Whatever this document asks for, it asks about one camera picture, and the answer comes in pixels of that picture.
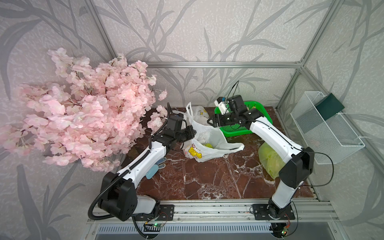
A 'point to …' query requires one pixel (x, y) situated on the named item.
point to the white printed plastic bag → (209, 143)
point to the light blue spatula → (150, 173)
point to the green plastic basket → (233, 129)
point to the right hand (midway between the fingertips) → (212, 119)
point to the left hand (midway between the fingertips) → (198, 131)
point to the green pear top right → (209, 145)
